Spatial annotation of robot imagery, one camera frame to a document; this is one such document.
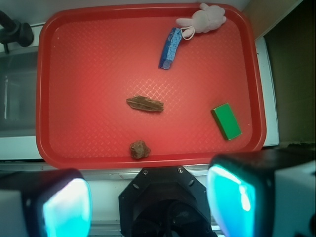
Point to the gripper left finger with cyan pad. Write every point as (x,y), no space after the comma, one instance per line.
(56,203)

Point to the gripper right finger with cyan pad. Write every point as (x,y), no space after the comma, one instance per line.
(267,193)

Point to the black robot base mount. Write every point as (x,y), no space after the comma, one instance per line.
(165,202)

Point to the blue sponge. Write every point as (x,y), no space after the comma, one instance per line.
(170,48)

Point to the grey metal box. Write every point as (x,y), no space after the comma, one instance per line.
(18,77)

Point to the small brown rock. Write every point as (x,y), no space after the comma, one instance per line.
(139,150)

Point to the green rectangular block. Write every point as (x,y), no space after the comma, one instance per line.
(226,121)

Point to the red plastic tray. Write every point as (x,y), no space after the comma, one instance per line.
(91,60)

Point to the black clamp knob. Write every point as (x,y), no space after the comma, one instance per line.
(14,31)

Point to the brown flat bark piece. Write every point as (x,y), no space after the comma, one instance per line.
(145,104)

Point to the white plush bunny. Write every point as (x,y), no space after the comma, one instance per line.
(206,19)

